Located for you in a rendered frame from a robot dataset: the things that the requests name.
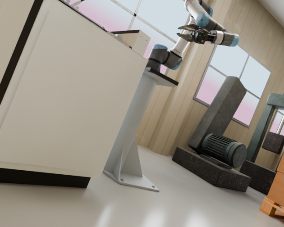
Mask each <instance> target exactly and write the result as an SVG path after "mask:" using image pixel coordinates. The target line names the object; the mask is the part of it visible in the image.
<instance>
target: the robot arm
mask: <svg viewBox="0 0 284 227"><path fill-rule="evenodd" d="M184 7H185V9H186V10H187V11H188V12H189V13H190V14H191V17H190V22H189V24H188V25H184V26H180V27H178V29H180V30H182V29H183V30H184V32H183V33H182V34H180V33H176V34H177V35H178V36H179V37H180V38H179V40H178V41H177V43H176V45H175V46H174V48H173V49H170V51H168V48H167V47H166V46H164V45H160V44H155V45H154V46H153V47H152V49H151V52H150V55H149V57H148V62H147V65H146V67H145V68H153V69H154V70H156V71H158V72H160V67H161V65H164V66H166V67H168V68H169V69H172V70H176V69H178V68H179V67H180V65H181V64H182V61H183V60H182V57H183V55H182V54H183V52H184V51H185V49H186V47H187V46H188V44H189V42H195V43H198V44H205V41H208V43H211V44H214V45H223V46H228V47H235V46H236V45H237V44H238V42H239V35H238V34H235V33H231V32H230V31H229V30H227V29H226V28H225V27H224V26H223V25H221V24H219V23H218V22H217V21H216V20H214V19H213V18H212V15H213V9H212V8H211V7H210V6H209V5H208V4H207V3H206V2H204V1H203V0H185V3H184Z"/></svg>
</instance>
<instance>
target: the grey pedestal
mask: <svg viewBox="0 0 284 227"><path fill-rule="evenodd" d="M156 85H160V86H170V87H175V84H173V83H171V82H169V81H167V80H165V79H164V78H162V77H160V76H158V75H156V74H154V73H151V72H149V71H146V70H144V72H143V74H142V77H141V80H140V82H139V84H138V87H137V89H136V91H135V94H134V96H133V99H132V101H131V104H130V106H129V109H128V111H127V113H126V116H125V118H124V121H123V123H122V126H121V128H120V131H119V133H118V135H117V138H116V140H115V143H114V145H113V147H112V150H111V152H110V155H109V157H108V159H107V162H106V164H105V167H104V169H103V173H104V174H105V175H107V176H109V177H110V178H112V179H113V180H114V181H116V182H117V183H119V184H121V185H126V186H132V187H137V188H142V189H146V190H151V191H157V192H159V191H160V190H159V189H158V188H157V187H156V186H155V185H154V184H152V183H151V182H150V181H149V180H148V179H147V178H146V177H145V176H144V175H143V174H142V170H141V165H140V159H139V154H138V149H137V142H136V137H135V135H136V133H137V130H138V128H139V125H140V123H141V121H142V118H143V115H144V113H145V111H146V109H147V106H148V104H149V101H150V99H151V96H152V94H153V91H154V89H155V87H156Z"/></svg>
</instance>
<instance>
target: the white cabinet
mask: <svg viewBox="0 0 284 227"><path fill-rule="evenodd" d="M147 62H148V60H146V59H145V58H143V57H142V56H140V55H139V54H137V53H136V52H134V51H133V50H131V49H130V48H128V47H126V46H125V45H123V44H122V43H120V42H119V41H117V40H116V39H114V38H113V37H111V36H110V35H108V34H107V33H105V32H104V31H102V30H101V29H99V28H98V27H96V26H95V25H93V24H92V23H90V22H89V21H87V20H86V19H84V18H83V17H81V16H80V15H78V14H77V13H75V12H73V11H72V10H70V9H69V8H67V7H66V6H64V5H63V4H61V3H60V2H58V1H57V0H45V1H44V4H43V6H42V8H41V11H40V13H39V15H38V18H37V21H36V23H35V25H34V28H33V30H32V33H31V35H30V37H29V40H28V42H27V45H26V47H25V50H24V52H23V55H22V57H21V59H20V62H19V63H18V67H17V69H16V72H15V74H14V77H13V79H12V81H11V84H10V86H9V89H8V91H7V93H6V96H5V98H4V101H3V103H2V106H1V108H0V182H2V183H15V184H29V185H44V186H64V187H77V188H87V186H88V183H89V181H90V179H91V177H94V178H100V177H101V174H102V172H103V169H104V167H105V164H106V162H107V159H108V157H109V155H110V152H111V150H112V147H113V145H114V143H115V140H116V138H117V135H118V133H119V131H120V128H121V126H122V123H123V121H124V118H125V116H126V113H127V111H128V109H129V106H130V104H131V101H132V99H133V96H134V94H135V91H136V89H137V87H138V84H139V82H140V80H141V77H142V74H143V72H144V70H145V67H146V65H147Z"/></svg>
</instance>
